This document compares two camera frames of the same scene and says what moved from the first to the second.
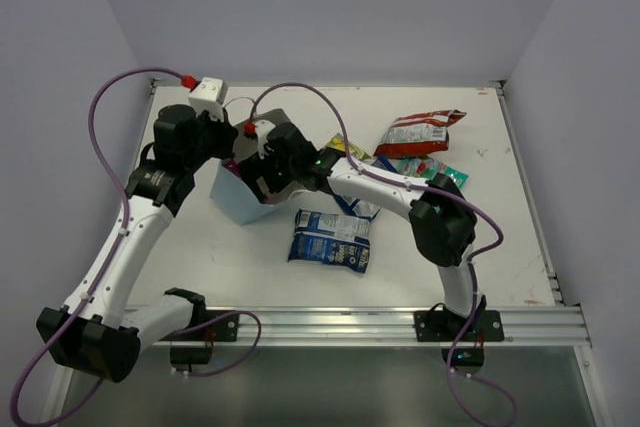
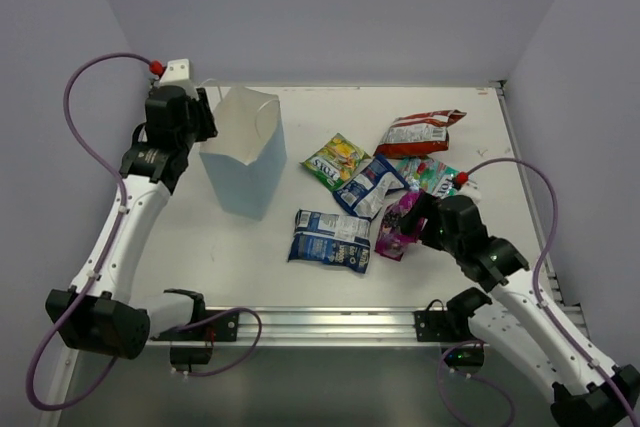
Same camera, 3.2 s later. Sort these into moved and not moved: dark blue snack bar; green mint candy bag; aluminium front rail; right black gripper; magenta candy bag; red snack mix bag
Moved: right black gripper; magenta candy bag
Not moved: dark blue snack bar; red snack mix bag; aluminium front rail; green mint candy bag
